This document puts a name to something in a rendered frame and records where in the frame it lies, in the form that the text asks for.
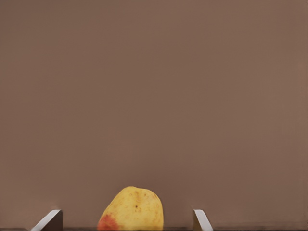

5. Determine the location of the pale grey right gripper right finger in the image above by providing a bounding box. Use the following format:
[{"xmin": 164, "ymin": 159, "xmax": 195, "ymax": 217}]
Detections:
[{"xmin": 192, "ymin": 209, "xmax": 214, "ymax": 231}]

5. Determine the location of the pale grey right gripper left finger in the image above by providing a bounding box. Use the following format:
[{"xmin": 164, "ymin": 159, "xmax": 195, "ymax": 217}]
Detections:
[{"xmin": 30, "ymin": 209, "xmax": 64, "ymax": 231}]

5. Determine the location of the yellow potato with red patch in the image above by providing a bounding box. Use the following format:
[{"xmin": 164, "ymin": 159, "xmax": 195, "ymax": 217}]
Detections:
[{"xmin": 97, "ymin": 186, "xmax": 164, "ymax": 231}]

